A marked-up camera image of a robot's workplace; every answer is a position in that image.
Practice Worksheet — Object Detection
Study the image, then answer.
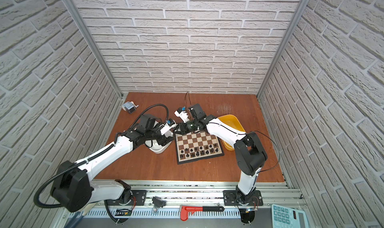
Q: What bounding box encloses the white plastic bin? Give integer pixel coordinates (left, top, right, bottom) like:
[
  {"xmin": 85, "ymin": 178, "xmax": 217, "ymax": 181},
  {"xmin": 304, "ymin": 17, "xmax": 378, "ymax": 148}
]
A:
[{"xmin": 145, "ymin": 140, "xmax": 171, "ymax": 154}]

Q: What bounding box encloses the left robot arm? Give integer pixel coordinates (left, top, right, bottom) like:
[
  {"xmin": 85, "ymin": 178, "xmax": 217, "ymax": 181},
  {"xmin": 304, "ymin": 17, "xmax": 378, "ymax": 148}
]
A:
[{"xmin": 51, "ymin": 115, "xmax": 176, "ymax": 212}]

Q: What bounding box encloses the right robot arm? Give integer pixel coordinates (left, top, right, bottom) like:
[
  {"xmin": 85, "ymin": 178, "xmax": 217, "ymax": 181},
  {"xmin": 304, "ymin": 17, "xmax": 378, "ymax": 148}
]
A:
[{"xmin": 174, "ymin": 104, "xmax": 268, "ymax": 205}]

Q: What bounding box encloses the folding chess board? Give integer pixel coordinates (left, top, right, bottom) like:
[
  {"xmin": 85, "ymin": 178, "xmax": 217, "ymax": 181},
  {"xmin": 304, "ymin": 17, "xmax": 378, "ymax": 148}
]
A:
[{"xmin": 175, "ymin": 131, "xmax": 224, "ymax": 165}]

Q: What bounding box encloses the yellow plastic bin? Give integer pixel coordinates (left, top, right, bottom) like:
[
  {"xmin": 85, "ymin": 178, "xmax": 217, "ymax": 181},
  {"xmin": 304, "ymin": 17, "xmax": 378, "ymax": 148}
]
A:
[{"xmin": 218, "ymin": 114, "xmax": 246, "ymax": 134}]

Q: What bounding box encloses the grey pencil sharpener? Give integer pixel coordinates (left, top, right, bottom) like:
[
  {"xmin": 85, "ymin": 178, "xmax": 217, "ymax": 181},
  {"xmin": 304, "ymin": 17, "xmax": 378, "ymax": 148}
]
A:
[{"xmin": 122, "ymin": 101, "xmax": 138, "ymax": 114}]

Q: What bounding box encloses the red black clamp tool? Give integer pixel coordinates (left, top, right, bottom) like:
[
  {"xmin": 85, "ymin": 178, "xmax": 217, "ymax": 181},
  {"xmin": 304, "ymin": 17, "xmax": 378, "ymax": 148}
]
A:
[{"xmin": 180, "ymin": 206, "xmax": 225, "ymax": 222}]

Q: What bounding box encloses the teal calculator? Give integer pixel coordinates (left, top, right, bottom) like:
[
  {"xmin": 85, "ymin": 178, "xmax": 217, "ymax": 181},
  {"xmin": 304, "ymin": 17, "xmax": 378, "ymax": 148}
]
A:
[{"xmin": 272, "ymin": 204, "xmax": 310, "ymax": 228}]

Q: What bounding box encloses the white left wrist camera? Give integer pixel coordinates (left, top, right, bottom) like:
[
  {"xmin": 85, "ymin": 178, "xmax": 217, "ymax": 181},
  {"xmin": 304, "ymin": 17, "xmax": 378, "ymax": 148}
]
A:
[{"xmin": 160, "ymin": 119, "xmax": 177, "ymax": 137}]

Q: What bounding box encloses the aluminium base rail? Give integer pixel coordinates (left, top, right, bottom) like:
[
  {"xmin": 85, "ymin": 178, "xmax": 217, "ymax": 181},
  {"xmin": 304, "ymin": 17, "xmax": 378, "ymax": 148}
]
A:
[{"xmin": 65, "ymin": 180, "xmax": 308, "ymax": 219}]

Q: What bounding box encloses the small black bracket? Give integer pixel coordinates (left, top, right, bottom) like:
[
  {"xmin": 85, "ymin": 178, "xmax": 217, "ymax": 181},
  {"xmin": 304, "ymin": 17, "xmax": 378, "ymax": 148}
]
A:
[{"xmin": 152, "ymin": 196, "xmax": 167, "ymax": 215}]

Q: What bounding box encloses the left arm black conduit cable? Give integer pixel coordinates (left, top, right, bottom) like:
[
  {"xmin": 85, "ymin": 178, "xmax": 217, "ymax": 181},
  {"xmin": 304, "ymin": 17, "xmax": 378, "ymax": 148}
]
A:
[{"xmin": 32, "ymin": 103, "xmax": 170, "ymax": 209}]

